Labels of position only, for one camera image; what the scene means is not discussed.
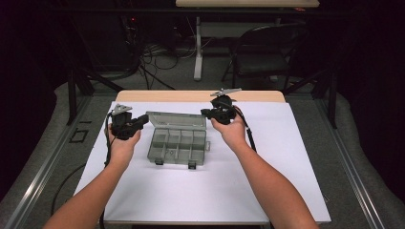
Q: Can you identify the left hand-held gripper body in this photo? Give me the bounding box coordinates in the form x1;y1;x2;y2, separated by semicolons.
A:
109;103;141;141

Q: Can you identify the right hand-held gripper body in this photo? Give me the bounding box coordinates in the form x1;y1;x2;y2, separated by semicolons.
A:
209;88;243;126

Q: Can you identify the grey clear compartment box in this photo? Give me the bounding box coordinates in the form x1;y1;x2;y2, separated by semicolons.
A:
145;111;212;171

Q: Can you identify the person's left hand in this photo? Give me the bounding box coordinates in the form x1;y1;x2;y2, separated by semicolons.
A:
107;126;142;167

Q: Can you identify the person's right hand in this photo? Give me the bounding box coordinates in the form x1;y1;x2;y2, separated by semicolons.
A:
210;109;251;154

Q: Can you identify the wooden table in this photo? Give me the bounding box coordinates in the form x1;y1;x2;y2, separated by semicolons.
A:
115;90;287;104

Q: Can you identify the black metal stand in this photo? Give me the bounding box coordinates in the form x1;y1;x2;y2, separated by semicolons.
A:
283;68;339;130
66;65;126;127

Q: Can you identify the black folding chair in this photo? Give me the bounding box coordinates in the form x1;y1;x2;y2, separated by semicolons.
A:
221;23;309;91

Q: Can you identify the white desk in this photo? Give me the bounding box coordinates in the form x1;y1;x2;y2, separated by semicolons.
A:
175;0;320;82

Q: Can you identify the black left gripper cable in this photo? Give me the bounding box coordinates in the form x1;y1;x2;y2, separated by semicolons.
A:
98;112;114;229

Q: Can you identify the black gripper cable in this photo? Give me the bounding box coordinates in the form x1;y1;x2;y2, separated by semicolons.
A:
233;104;258;154
98;112;114;229

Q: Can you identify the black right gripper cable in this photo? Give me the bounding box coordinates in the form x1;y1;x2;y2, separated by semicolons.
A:
233;104;258;154

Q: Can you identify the bundle of black cables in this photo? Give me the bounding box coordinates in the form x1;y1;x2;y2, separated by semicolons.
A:
120;13;180;91

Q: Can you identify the aluminium floor rail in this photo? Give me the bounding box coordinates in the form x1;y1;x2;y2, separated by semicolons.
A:
313;98;387;229
3;94;94;229

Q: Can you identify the black cable on floor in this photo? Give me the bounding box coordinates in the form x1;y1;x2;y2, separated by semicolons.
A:
51;163;87;218

